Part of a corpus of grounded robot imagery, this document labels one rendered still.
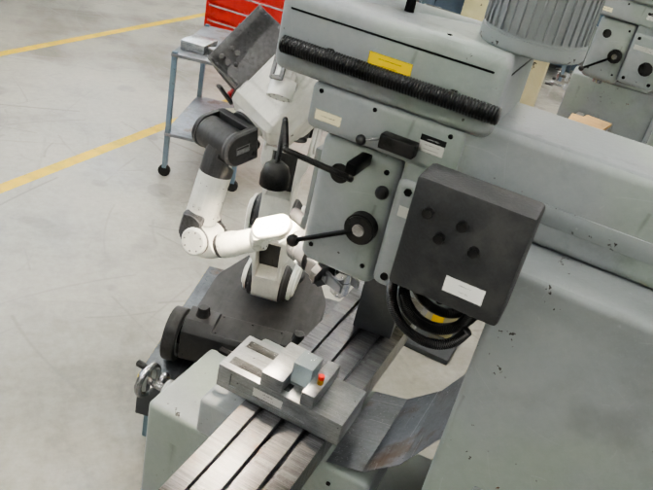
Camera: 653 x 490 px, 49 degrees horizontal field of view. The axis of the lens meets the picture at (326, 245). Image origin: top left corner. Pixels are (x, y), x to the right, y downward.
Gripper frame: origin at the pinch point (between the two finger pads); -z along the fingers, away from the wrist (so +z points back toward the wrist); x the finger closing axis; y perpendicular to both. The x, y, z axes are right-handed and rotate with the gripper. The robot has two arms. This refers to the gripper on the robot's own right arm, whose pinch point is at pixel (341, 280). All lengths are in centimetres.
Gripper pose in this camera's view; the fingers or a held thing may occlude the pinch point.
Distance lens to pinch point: 175.0
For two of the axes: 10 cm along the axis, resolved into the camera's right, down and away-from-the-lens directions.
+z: -6.1, -5.1, 6.1
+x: 7.7, -1.8, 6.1
